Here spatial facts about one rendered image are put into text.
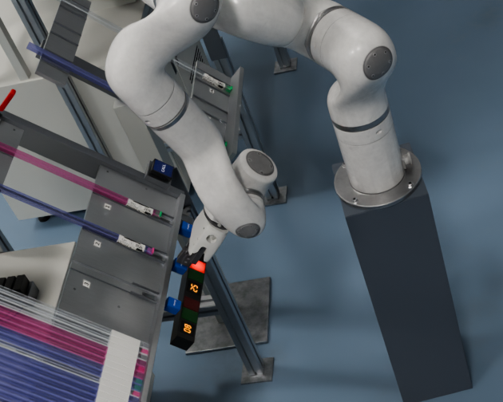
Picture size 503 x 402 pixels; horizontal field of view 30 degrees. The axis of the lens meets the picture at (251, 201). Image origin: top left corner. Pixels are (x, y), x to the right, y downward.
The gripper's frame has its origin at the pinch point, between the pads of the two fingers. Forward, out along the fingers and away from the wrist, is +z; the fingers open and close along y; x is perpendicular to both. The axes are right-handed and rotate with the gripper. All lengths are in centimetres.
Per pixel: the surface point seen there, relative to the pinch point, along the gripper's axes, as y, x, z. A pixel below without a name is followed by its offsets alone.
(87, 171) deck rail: 19.0, 24.3, 7.2
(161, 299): -12.4, 3.2, 1.5
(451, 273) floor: 50, -85, 16
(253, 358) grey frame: 21, -41, 49
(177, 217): 11.3, 3.3, 1.5
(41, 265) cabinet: 14.2, 22.7, 37.6
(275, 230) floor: 78, -47, 54
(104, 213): 5.6, 18.7, 3.7
